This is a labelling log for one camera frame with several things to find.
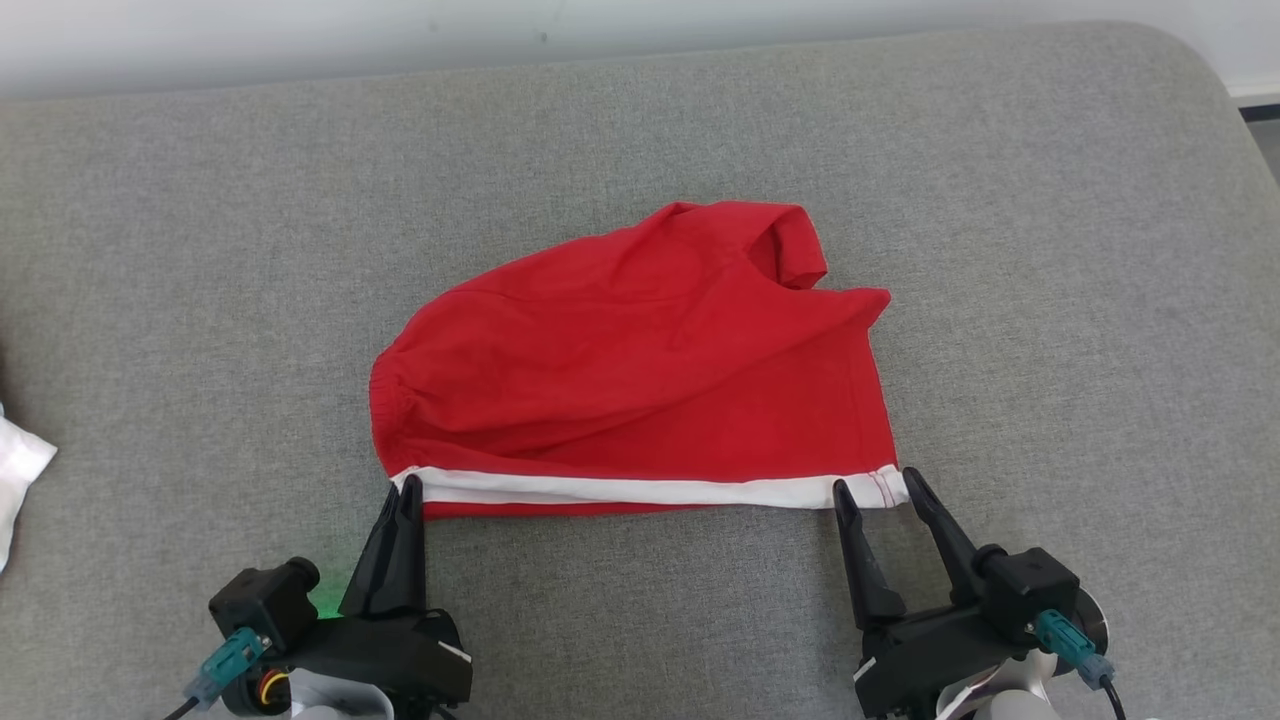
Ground teal left camera cable connector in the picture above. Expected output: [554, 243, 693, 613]
[185, 628, 265, 704]

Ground red shorts with white stripe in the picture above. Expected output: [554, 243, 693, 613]
[368, 200, 912, 521]

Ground red and white basketball jersey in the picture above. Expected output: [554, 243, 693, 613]
[0, 402, 59, 575]

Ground teal right camera cable connector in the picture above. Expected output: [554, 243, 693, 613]
[1034, 609, 1114, 692]

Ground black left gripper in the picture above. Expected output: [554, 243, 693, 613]
[288, 475, 474, 711]

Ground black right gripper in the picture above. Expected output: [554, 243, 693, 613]
[832, 467, 1033, 720]

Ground grey fabric sofa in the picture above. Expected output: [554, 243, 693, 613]
[0, 22, 1280, 720]

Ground teal camera cable connector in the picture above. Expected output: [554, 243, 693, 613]
[185, 628, 265, 704]
[1034, 609, 1114, 692]

